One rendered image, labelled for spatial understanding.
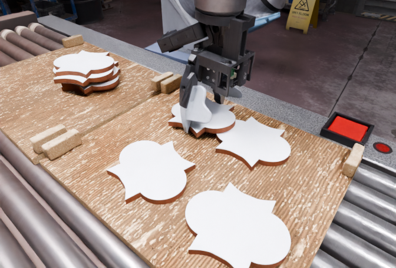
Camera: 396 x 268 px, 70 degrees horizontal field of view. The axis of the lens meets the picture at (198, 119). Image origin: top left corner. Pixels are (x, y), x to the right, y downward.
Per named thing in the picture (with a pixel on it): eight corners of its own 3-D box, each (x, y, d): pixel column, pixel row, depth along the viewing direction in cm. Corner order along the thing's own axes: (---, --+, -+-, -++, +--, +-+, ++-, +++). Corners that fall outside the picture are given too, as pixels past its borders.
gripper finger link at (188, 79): (180, 109, 46) (197, 56, 43) (173, 105, 46) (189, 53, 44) (197, 108, 50) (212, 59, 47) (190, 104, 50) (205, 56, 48)
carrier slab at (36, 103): (85, 45, 90) (84, 40, 89) (178, 86, 69) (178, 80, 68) (-43, 87, 69) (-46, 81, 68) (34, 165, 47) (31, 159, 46)
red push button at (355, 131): (335, 121, 59) (337, 115, 58) (366, 132, 55) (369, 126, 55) (324, 135, 55) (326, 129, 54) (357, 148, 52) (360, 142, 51)
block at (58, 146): (78, 139, 51) (73, 126, 49) (83, 143, 50) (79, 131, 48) (45, 157, 47) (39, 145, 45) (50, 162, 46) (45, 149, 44)
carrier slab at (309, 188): (181, 86, 69) (181, 80, 68) (360, 161, 48) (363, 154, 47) (41, 167, 47) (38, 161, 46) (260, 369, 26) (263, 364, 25)
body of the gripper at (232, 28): (225, 102, 43) (234, 23, 36) (182, 82, 48) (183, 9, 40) (250, 83, 48) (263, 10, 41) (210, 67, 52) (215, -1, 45)
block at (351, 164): (350, 154, 48) (355, 141, 46) (361, 158, 47) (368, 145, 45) (339, 174, 44) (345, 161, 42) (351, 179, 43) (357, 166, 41)
